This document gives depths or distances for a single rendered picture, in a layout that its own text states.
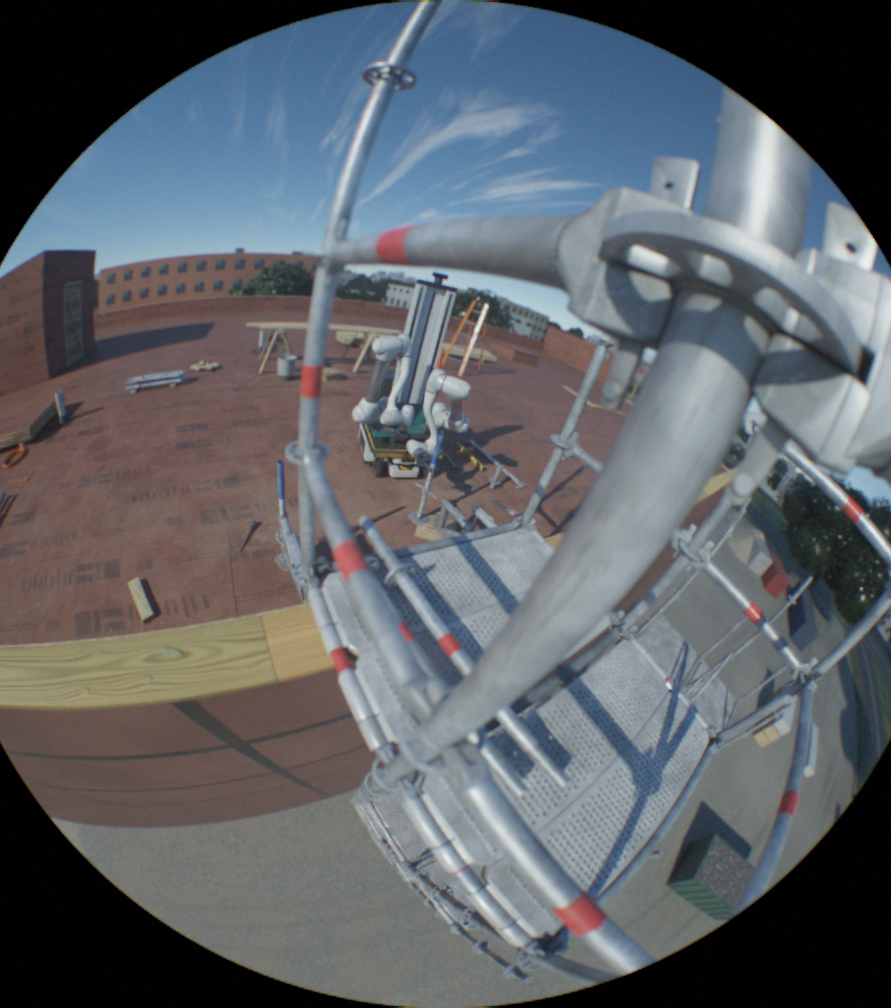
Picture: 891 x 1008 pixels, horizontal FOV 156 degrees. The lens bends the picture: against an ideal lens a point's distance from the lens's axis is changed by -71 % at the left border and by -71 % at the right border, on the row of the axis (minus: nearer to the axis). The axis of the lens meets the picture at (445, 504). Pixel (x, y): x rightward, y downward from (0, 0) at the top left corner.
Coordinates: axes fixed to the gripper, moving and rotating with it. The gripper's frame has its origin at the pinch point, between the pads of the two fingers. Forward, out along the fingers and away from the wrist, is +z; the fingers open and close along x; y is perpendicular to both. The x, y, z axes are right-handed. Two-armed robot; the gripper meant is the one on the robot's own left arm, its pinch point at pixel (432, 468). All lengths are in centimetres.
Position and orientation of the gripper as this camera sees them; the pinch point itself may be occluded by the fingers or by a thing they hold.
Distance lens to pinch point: 239.5
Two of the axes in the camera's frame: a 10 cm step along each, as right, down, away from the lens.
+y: 2.5, -7.8, -5.7
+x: 8.3, -1.3, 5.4
